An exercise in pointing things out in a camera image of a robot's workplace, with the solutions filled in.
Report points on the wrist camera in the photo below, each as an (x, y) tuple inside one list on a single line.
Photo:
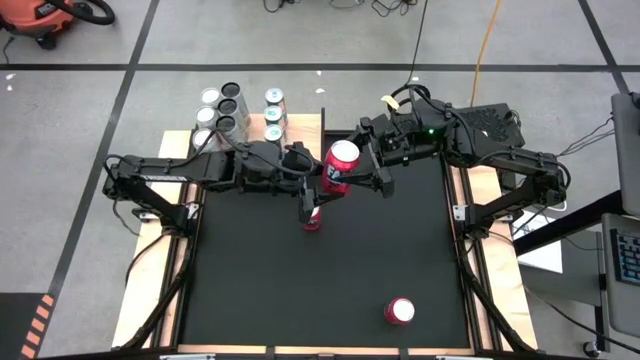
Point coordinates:
[(406, 125), (298, 151)]

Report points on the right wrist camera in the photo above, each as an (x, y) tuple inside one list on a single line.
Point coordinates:
[(406, 125)]

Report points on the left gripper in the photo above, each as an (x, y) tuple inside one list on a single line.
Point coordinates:
[(300, 175)]

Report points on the black stand beam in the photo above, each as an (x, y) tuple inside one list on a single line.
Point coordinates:
[(565, 225)]

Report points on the silver blue Red Bull can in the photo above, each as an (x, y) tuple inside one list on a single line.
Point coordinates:
[(273, 132), (274, 95), (273, 114)]

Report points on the wooden shelf with black frame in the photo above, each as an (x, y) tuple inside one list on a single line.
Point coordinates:
[(305, 127)]

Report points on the orange shop vacuum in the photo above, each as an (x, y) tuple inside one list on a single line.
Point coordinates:
[(35, 17)]

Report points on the black table mat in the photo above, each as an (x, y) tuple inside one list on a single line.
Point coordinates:
[(350, 275)]

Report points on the yellow paper tag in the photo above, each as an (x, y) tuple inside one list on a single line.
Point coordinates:
[(390, 102)]

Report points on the orange Fanta can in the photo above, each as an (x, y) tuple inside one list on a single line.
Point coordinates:
[(313, 223)]

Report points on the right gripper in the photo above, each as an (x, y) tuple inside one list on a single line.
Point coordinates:
[(415, 142)]

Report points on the grey laptop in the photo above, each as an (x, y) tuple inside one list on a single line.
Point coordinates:
[(625, 310)]

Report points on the black orange striped floor ramp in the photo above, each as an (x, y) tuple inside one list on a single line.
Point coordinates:
[(15, 325)]

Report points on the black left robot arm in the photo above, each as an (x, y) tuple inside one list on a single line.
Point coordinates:
[(165, 172)]

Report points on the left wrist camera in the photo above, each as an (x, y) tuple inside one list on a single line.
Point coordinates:
[(298, 151)]

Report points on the white paper sheet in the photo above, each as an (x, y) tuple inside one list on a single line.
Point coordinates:
[(542, 250)]

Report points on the white pink soda can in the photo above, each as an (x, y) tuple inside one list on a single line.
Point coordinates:
[(205, 116), (202, 139), (210, 95)]

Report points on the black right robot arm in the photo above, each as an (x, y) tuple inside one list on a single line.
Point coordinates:
[(525, 160)]

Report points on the red soda can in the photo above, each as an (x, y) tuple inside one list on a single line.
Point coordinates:
[(340, 170), (399, 310)]

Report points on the black caster wheel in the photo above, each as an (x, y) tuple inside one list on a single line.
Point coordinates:
[(590, 347)]

